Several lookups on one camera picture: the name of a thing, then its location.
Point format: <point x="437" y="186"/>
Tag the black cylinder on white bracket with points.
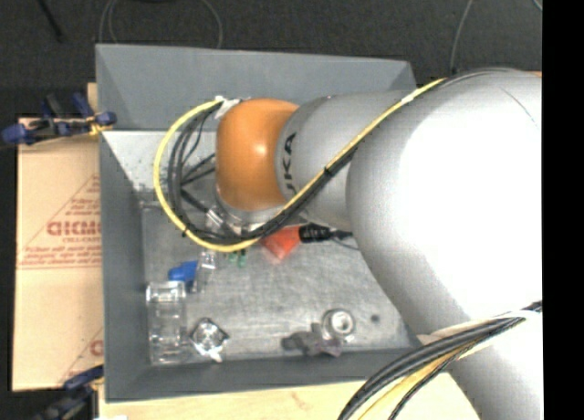
<point x="315" y="233"/>

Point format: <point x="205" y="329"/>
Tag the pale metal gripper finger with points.
<point x="206" y="267"/>

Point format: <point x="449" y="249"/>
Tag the grey metal bin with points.
<point x="274" y="299"/>

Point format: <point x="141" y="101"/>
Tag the clear plastic box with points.
<point x="165" y="322"/>

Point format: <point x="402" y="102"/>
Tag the brown cardboard board, red print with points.
<point x="55" y="281"/>

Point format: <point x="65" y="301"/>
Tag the small clear glass cup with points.
<point x="338" y="323"/>

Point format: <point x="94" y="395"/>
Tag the blue plastic piece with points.
<point x="182" y="270"/>

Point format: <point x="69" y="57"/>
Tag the orange-red block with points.
<point x="280" y="244"/>

